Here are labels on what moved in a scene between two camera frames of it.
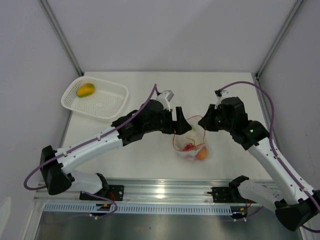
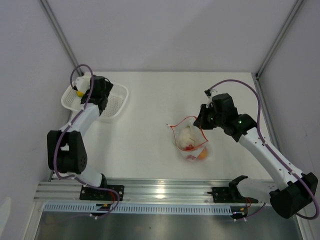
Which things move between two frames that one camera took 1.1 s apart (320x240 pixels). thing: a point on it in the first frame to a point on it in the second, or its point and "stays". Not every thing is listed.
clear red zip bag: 191,144 stays
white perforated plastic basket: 108,102 stays
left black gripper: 179,126 to 108,87
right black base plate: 223,195 stays
